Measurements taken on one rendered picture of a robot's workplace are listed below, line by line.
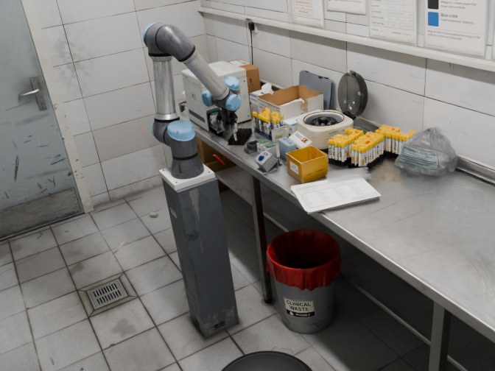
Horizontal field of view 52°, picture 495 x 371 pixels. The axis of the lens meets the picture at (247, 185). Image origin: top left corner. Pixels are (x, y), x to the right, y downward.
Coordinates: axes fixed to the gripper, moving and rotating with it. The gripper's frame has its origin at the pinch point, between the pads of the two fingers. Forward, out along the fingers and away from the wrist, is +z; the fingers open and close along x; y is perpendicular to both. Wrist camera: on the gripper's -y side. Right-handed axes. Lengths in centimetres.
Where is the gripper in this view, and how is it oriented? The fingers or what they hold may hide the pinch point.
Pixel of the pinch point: (222, 126)
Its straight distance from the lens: 274.7
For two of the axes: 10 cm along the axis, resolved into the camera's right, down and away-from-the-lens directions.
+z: -1.5, 5.8, 8.0
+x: 8.7, -3.1, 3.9
